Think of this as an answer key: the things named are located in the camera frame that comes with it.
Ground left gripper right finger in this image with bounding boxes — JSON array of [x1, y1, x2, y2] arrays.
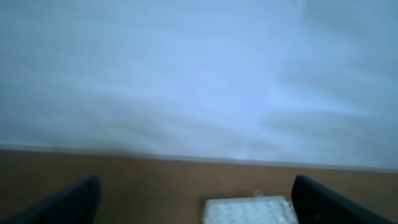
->
[[290, 174, 398, 224]]

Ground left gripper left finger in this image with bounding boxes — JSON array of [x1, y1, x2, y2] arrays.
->
[[0, 174, 103, 224]]

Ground white test tube rack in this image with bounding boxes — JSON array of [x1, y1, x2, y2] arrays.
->
[[201, 195, 300, 224]]

